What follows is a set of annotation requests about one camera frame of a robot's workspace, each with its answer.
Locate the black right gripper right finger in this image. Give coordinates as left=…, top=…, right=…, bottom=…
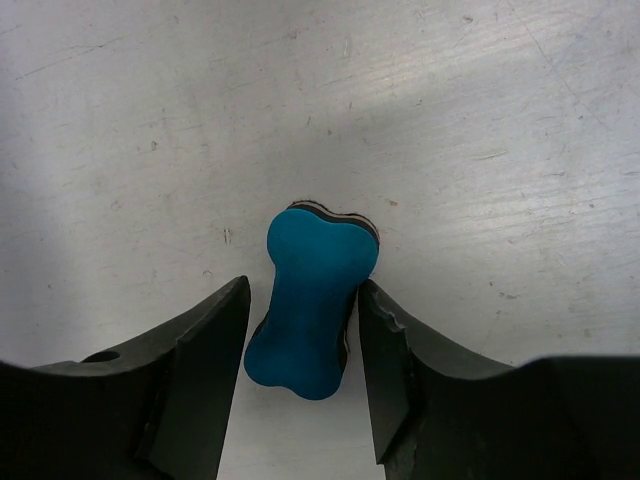
left=358, top=281, right=639, bottom=479

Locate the blue bone-shaped eraser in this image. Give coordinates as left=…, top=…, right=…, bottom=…
left=244, top=200, right=380, bottom=400

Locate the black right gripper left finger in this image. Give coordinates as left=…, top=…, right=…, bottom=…
left=1, top=276, right=250, bottom=479

